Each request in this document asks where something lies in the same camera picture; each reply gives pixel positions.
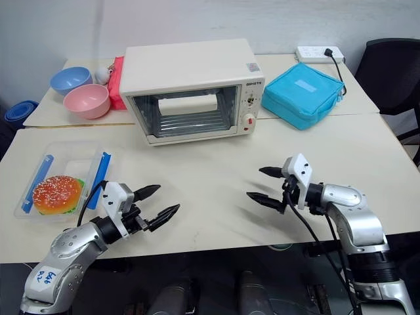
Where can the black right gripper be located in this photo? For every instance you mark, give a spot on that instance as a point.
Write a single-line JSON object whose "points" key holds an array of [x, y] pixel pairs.
{"points": [[290, 192]]}

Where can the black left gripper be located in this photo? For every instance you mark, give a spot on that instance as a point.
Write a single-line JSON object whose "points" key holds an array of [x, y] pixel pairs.
{"points": [[134, 220]]}

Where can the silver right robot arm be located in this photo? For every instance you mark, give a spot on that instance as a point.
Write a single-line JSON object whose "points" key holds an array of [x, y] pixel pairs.
{"points": [[357, 223]]}

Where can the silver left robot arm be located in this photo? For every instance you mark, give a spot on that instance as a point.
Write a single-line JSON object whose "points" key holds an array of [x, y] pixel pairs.
{"points": [[62, 259]]}

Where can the clear plastic container blue clips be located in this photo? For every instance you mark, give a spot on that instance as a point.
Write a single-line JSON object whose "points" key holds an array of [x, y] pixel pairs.
{"points": [[73, 154]]}

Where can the cream toaster oven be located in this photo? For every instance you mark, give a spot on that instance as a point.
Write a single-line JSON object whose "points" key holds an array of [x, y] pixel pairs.
{"points": [[183, 69]]}

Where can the blue container clip strip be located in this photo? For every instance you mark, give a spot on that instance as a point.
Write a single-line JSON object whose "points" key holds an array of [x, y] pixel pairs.
{"points": [[37, 178], [100, 177]]}

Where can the cyan fabric lunch bag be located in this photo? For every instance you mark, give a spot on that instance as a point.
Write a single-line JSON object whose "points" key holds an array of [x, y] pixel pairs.
{"points": [[300, 95]]}

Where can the dark rounded shape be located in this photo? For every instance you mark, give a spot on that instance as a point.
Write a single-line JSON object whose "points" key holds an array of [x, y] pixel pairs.
{"points": [[175, 298], [254, 293]]}

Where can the toy hamburger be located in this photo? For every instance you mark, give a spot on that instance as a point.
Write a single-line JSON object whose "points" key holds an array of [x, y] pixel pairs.
{"points": [[55, 193]]}

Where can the red fabric bag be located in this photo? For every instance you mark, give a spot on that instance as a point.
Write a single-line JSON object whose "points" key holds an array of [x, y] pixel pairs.
{"points": [[116, 88]]}

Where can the pink plastic bowl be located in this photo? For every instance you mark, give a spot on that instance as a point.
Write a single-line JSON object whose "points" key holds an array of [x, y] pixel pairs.
{"points": [[87, 100]]}

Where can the small white ball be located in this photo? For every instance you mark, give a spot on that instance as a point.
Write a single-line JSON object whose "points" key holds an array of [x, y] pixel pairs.
{"points": [[102, 76]]}

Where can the white power strip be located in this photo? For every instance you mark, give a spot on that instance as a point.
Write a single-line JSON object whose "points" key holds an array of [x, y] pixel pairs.
{"points": [[311, 52]]}

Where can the blue plastic bowl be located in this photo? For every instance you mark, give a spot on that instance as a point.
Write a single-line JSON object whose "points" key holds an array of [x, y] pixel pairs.
{"points": [[70, 78]]}

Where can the black office chair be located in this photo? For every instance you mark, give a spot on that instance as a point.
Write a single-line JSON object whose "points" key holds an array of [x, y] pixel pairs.
{"points": [[390, 78]]}

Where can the rolled blue mat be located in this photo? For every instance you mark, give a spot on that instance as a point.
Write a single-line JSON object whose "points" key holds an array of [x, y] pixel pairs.
{"points": [[19, 112]]}

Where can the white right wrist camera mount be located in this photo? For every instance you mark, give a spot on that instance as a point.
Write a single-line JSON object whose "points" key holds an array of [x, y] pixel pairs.
{"points": [[300, 174]]}

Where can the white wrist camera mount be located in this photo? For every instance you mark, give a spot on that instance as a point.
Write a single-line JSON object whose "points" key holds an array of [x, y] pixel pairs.
{"points": [[300, 174], [115, 200]]}

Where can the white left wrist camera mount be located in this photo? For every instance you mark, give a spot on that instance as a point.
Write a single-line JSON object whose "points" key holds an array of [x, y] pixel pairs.
{"points": [[115, 200]]}

